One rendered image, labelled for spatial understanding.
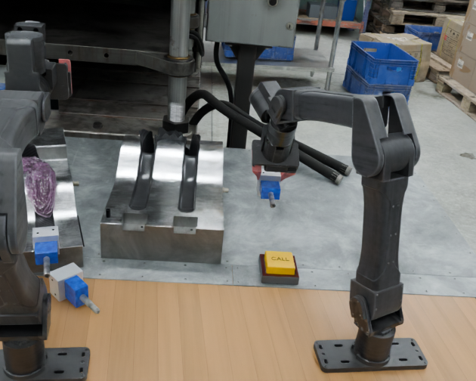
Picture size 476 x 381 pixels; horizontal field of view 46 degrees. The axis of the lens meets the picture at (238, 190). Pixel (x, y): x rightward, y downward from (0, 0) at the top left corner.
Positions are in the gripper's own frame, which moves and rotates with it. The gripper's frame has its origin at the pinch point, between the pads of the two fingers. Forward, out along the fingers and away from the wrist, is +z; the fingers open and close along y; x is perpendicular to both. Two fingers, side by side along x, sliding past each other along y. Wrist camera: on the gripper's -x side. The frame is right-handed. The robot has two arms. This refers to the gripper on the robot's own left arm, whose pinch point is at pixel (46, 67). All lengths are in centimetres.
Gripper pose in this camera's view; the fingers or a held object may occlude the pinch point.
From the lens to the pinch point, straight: 115.3
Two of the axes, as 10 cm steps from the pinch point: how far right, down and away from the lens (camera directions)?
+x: -0.8, 8.9, 4.4
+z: -1.4, -4.5, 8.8
